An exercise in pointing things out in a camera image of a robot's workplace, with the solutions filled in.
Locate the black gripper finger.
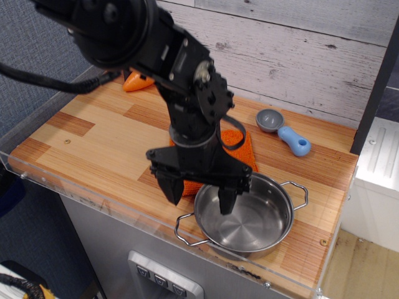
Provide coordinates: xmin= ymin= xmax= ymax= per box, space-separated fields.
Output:
xmin=218 ymin=187 xmax=237 ymax=215
xmin=155 ymin=172 xmax=184 ymax=206

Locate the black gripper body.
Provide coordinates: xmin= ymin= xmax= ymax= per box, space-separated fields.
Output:
xmin=146 ymin=137 xmax=253 ymax=194

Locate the stainless steel pot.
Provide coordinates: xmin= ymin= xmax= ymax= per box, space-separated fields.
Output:
xmin=174 ymin=173 xmax=309 ymax=260

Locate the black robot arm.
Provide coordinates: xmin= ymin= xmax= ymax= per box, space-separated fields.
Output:
xmin=35 ymin=1 xmax=252 ymax=215

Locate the orange knitted cloth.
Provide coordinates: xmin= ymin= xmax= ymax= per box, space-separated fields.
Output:
xmin=178 ymin=130 xmax=258 ymax=196

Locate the blue grey toy scoop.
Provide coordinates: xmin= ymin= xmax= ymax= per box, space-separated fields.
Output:
xmin=256 ymin=108 xmax=312 ymax=157

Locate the grey cabinet with dispenser panel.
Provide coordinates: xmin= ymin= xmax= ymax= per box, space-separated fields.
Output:
xmin=61 ymin=196 xmax=314 ymax=298

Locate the orange plastic carrot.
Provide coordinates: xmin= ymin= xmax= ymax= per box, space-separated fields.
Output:
xmin=122 ymin=72 xmax=155 ymax=92

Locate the white ridged side cabinet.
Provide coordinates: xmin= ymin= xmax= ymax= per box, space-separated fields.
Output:
xmin=341 ymin=117 xmax=398 ymax=252

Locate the yellow black object bottom left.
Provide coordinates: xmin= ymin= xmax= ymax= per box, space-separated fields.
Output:
xmin=1 ymin=273 xmax=55 ymax=299

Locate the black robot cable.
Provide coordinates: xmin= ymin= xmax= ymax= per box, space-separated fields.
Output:
xmin=0 ymin=62 xmax=121 ymax=94

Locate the dark vertical post right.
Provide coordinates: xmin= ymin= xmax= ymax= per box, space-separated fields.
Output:
xmin=350 ymin=20 xmax=398 ymax=155

